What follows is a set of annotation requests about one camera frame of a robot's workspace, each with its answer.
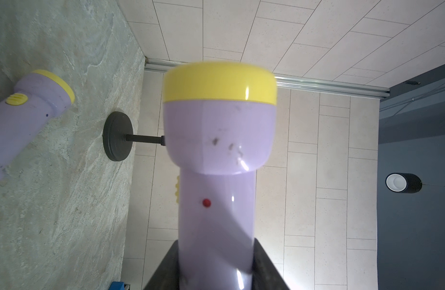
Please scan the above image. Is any purple flashlight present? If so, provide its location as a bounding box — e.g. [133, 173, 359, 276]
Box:
[0, 70, 75, 180]
[162, 62, 278, 290]

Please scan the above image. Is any black ceiling spotlight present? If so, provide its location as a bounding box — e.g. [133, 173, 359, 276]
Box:
[385, 173, 423, 193]

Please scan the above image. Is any blue tape piece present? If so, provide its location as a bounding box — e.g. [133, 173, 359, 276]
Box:
[108, 282, 130, 290]

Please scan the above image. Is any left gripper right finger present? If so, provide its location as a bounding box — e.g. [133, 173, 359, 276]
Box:
[252, 238, 289, 290]

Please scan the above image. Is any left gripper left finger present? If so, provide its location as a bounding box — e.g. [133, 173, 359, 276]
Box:
[144, 240, 180, 290]

